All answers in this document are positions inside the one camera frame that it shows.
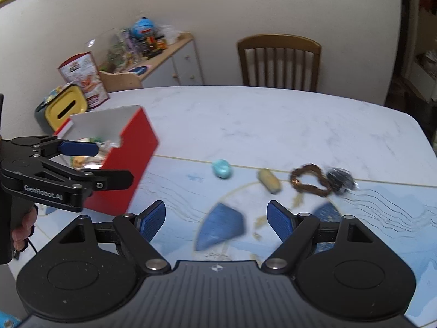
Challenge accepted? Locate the beige oval eraser block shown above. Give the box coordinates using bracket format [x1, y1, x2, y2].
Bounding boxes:
[257, 168, 282, 194]

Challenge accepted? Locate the brown bead bracelet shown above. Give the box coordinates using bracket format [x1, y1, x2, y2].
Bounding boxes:
[289, 163, 334, 198]

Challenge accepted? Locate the bag of black beads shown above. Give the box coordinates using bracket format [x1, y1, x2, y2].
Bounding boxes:
[326, 167, 358, 195]

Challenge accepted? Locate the teal oval case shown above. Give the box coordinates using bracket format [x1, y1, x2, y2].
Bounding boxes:
[212, 159, 233, 179]

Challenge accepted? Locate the yellow pig plush toy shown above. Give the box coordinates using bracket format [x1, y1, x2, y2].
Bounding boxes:
[70, 156, 90, 169]

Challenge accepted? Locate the person's left hand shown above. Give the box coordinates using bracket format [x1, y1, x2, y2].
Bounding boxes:
[11, 205, 37, 252]

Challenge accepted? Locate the yellow tissue box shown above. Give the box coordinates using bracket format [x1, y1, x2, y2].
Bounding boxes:
[34, 83, 88, 135]

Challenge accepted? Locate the red and white cardboard box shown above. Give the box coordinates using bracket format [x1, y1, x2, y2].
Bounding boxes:
[54, 105, 158, 216]

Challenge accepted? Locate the red white snack bag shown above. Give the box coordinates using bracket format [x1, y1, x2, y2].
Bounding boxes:
[58, 52, 109, 109]

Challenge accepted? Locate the wooden side cabinet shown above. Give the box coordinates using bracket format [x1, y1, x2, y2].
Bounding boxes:
[99, 32, 204, 93]

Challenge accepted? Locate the blue globe toy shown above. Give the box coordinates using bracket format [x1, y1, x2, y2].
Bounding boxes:
[130, 17, 155, 40]

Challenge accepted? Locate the brown wooden chair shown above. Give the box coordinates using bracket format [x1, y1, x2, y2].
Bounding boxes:
[236, 33, 322, 93]

